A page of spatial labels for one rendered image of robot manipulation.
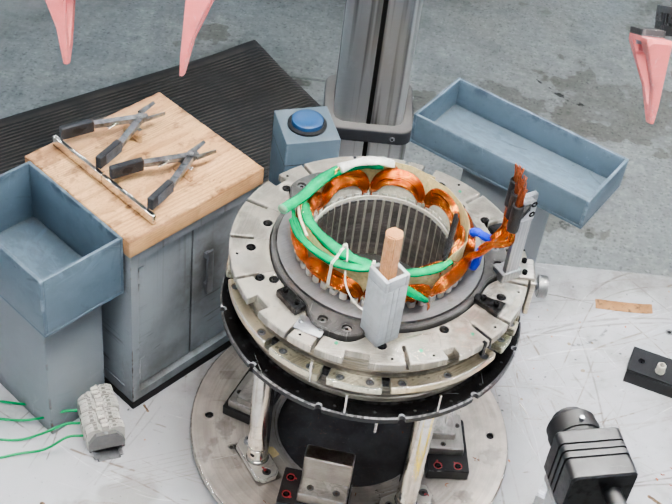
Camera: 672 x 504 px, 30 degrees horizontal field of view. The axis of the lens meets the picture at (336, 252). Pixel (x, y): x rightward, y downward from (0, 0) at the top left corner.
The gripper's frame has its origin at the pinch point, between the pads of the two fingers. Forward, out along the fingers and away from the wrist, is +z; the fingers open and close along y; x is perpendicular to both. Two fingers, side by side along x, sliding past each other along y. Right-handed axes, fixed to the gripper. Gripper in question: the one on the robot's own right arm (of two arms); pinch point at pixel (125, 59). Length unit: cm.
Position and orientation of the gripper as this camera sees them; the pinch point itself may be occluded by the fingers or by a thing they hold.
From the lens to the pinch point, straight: 108.6
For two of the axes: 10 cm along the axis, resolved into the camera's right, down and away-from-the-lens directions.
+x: -0.2, -2.4, 9.7
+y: 9.9, 1.0, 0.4
